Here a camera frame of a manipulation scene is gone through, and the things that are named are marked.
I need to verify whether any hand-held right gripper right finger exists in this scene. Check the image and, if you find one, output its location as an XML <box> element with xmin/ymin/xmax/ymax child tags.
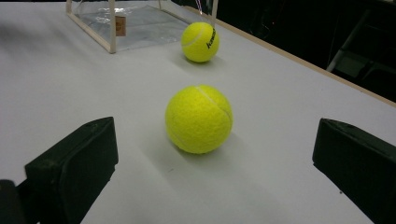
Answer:
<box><xmin>312</xmin><ymin>118</ymin><xmax>396</xmax><ymax>224</ymax></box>

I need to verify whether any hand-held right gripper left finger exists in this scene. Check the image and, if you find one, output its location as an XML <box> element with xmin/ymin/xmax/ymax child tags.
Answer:
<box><xmin>17</xmin><ymin>117</ymin><xmax>120</xmax><ymax>224</ymax></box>

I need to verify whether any plain yellow tennis ball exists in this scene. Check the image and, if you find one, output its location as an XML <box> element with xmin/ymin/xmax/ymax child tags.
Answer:
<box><xmin>164</xmin><ymin>84</ymin><xmax>234</xmax><ymax>155</ymax></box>

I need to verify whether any transparent bag with beige trim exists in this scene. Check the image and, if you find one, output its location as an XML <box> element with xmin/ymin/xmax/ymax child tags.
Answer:
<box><xmin>65</xmin><ymin>0</ymin><xmax>219</xmax><ymax>54</ymax></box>

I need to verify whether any yellow tennis ball black print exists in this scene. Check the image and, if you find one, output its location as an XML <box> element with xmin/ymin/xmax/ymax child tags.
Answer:
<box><xmin>180</xmin><ymin>21</ymin><xmax>220</xmax><ymax>63</ymax></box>

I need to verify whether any white table sheet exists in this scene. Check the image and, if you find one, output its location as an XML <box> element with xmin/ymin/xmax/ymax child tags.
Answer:
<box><xmin>0</xmin><ymin>1</ymin><xmax>396</xmax><ymax>224</ymax></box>

